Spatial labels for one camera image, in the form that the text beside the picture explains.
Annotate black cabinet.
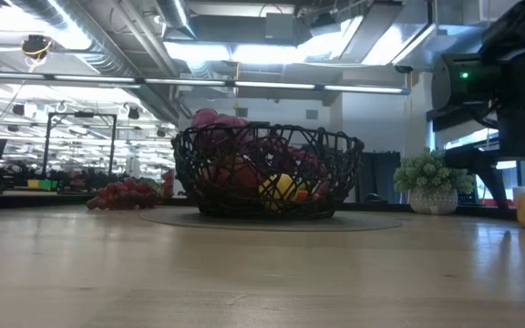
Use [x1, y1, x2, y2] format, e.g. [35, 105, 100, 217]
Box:
[355, 151, 403, 205]

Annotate dark wire basket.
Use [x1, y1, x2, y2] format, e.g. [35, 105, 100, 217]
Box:
[170, 120, 366, 220]

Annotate yellow fruit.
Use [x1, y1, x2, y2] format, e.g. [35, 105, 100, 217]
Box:
[257, 172, 309, 210]

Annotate purple grape bunch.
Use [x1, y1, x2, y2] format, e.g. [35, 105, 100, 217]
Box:
[190, 108, 263, 154]

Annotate green yellow bins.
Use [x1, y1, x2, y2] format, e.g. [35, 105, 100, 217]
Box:
[26, 179, 59, 190]

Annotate black stand frame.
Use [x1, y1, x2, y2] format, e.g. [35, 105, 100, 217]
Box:
[42, 111, 118, 178]

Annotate red grape bunch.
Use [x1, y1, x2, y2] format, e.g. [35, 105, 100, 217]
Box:
[85, 176, 163, 211]

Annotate green succulent in white pot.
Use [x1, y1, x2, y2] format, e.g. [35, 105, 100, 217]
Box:
[392, 146, 476, 216]

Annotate round grey mat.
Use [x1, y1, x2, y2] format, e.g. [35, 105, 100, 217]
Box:
[138, 207, 404, 233]

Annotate yellow ceiling cable reel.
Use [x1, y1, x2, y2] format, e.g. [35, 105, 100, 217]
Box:
[20, 34, 53, 60]

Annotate long ceiling light bar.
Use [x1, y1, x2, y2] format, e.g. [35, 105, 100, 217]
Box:
[0, 70, 412, 96]

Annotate red apple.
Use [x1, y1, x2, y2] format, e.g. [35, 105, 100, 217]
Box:
[207, 154, 257, 197]

